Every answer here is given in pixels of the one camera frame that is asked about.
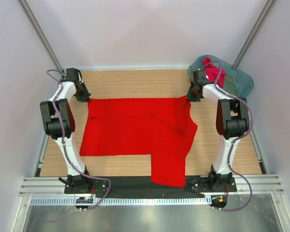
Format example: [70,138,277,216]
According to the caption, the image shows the red t shirt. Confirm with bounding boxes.
[80,96,198,188]

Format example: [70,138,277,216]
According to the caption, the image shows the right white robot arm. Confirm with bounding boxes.
[187,70,252,193]

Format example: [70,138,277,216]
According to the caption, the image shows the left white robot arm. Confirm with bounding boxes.
[40,68,92,193]

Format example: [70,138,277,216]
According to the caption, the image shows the magenta t shirt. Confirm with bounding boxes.
[202,57,226,88]

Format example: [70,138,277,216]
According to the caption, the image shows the teal plastic bin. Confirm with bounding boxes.
[187,55,254,98]

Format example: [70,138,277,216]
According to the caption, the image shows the aluminium front rail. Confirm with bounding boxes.
[19,174,284,196]

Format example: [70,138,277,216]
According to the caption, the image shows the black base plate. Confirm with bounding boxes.
[63,175,238,199]

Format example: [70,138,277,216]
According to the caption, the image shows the white slotted cable duct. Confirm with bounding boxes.
[30,196,212,206]

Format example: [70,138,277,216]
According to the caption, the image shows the left aluminium corner post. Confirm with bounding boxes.
[17,0,63,71]

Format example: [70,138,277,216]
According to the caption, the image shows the aluminium corner post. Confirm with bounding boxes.
[233,0,277,68]
[17,0,63,71]

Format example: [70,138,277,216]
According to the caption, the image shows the right aluminium corner post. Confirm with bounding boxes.
[233,0,277,68]

